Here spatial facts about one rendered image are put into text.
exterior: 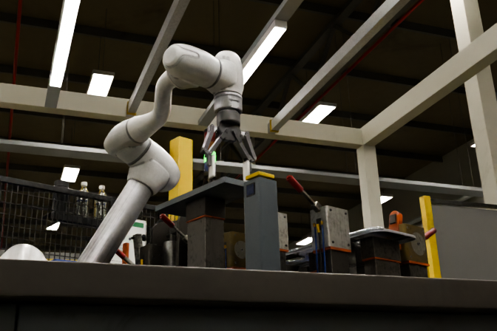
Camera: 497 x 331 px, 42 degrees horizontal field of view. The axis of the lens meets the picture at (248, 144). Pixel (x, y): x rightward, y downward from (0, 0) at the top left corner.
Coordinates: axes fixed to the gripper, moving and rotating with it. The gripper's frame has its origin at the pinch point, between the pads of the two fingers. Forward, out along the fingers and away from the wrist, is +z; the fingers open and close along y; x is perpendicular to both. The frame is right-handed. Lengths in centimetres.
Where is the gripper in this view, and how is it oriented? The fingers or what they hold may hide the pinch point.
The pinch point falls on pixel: (229, 174)
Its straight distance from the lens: 198.1
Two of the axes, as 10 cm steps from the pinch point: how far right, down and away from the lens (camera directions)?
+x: -5.0, 3.4, 8.0
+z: 0.3, 9.3, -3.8
